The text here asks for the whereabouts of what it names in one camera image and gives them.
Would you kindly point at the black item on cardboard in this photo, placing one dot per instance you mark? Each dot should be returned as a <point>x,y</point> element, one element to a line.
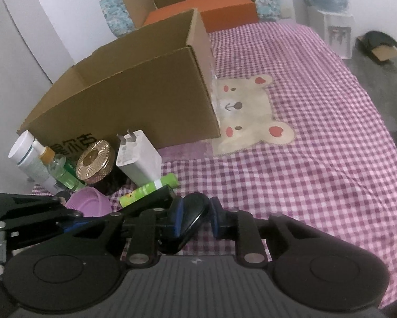
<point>379,45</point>

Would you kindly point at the white power adapter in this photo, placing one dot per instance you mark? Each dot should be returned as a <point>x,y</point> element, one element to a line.
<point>138,158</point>

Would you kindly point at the white cylindrical bottle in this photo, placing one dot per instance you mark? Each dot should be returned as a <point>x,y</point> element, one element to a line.
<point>27,160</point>

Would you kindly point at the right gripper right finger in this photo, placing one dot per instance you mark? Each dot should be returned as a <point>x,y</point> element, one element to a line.
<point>239,226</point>

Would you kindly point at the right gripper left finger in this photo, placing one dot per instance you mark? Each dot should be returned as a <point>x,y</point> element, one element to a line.
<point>157,214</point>

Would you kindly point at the gold lid black jar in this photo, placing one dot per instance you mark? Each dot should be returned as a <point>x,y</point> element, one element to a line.
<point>97,168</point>

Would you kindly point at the purple plastic lid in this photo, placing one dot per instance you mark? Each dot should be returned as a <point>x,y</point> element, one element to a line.
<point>90,202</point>

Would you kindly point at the green dropper bottle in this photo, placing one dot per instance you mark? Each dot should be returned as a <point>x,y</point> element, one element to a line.
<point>58,167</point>

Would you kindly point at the black oval object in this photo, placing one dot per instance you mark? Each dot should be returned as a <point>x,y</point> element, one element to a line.
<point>188,221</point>

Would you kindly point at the purple checkered bedsheet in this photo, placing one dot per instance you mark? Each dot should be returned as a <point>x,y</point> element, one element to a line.
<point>298,135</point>

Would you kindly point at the brown cardboard box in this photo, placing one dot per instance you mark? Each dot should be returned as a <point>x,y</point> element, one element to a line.
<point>157,79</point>

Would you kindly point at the green tube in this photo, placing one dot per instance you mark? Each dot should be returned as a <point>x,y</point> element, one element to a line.
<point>140,192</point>

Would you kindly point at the orange box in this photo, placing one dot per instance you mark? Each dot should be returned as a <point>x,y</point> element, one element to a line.
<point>217,15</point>

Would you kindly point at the white water dispenser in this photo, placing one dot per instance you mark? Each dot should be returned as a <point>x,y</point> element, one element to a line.
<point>334,28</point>

